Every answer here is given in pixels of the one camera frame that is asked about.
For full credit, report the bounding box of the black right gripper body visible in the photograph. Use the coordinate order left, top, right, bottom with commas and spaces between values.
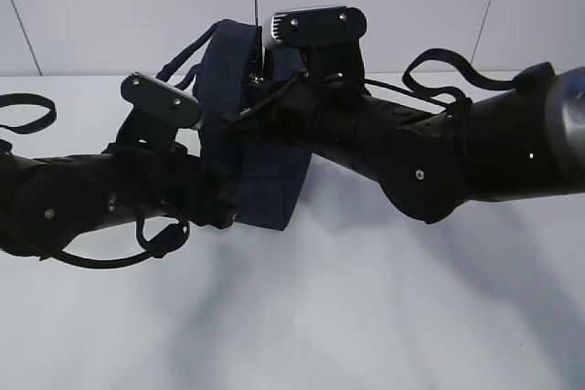
228, 76, 320, 143

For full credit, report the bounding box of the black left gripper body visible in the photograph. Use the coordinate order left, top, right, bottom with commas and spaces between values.
194, 168, 239, 229

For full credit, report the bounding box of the navy blue lunch bag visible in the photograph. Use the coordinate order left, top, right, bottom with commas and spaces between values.
156, 19, 311, 230

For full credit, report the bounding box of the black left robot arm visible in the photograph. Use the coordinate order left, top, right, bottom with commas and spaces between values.
1, 112, 238, 269

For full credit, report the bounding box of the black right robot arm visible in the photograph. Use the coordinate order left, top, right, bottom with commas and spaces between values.
229, 48, 584, 224

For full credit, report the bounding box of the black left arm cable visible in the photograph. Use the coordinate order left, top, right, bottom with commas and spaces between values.
0, 92, 192, 271

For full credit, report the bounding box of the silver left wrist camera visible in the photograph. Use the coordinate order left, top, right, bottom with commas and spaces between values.
121, 72, 204, 131

